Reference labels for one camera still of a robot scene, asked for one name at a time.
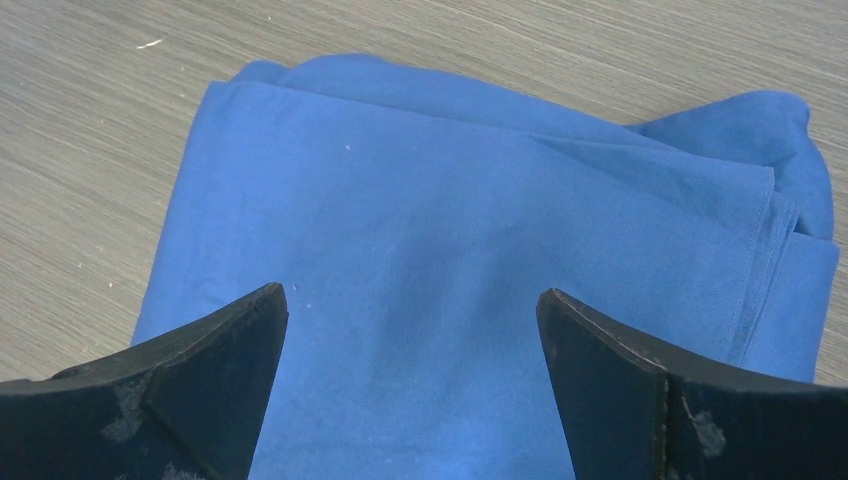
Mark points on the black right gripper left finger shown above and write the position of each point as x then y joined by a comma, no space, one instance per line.
187,404

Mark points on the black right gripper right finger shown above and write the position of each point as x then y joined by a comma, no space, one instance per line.
634,406

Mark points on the blue surgical drape cloth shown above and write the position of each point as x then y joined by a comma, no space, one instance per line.
416,217

